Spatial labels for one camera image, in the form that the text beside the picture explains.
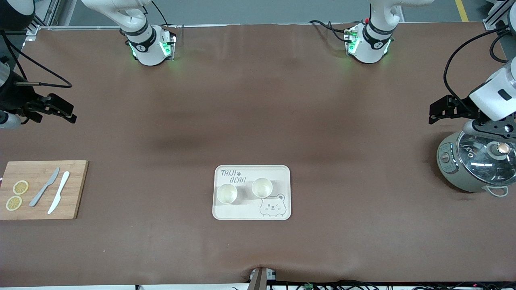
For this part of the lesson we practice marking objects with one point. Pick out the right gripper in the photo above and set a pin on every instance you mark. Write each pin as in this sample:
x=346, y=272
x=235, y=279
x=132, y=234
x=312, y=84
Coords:
x=12, y=98

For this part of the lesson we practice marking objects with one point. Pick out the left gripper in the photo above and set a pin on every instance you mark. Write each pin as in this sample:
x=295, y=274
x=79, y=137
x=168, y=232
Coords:
x=462, y=104

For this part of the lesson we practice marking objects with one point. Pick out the white plastic cup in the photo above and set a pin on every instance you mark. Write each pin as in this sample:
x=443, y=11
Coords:
x=262, y=187
x=226, y=194

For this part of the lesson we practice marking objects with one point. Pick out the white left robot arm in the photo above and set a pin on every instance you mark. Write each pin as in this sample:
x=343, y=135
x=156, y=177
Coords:
x=369, y=50

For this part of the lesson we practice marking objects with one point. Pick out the grey-green cooking pot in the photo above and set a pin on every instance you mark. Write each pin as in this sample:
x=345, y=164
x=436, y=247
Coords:
x=453, y=169

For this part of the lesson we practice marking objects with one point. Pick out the grey plastic knife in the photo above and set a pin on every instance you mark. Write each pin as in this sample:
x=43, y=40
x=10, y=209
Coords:
x=44, y=187

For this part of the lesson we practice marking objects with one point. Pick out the bamboo cutting board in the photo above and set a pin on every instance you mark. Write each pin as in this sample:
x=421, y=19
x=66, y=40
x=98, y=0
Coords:
x=74, y=189

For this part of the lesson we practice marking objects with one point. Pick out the white plastic knife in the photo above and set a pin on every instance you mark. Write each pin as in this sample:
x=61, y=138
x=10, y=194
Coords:
x=59, y=193

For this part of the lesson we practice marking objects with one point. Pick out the yellow lemon slice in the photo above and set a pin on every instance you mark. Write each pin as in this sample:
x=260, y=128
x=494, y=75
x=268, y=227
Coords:
x=20, y=187
x=14, y=203

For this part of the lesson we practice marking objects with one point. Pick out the cream bear print tray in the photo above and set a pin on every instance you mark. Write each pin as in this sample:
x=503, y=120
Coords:
x=278, y=177

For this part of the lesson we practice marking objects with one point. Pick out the grey table edge bracket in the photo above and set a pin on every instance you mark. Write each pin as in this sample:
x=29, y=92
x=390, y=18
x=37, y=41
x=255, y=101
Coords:
x=262, y=278

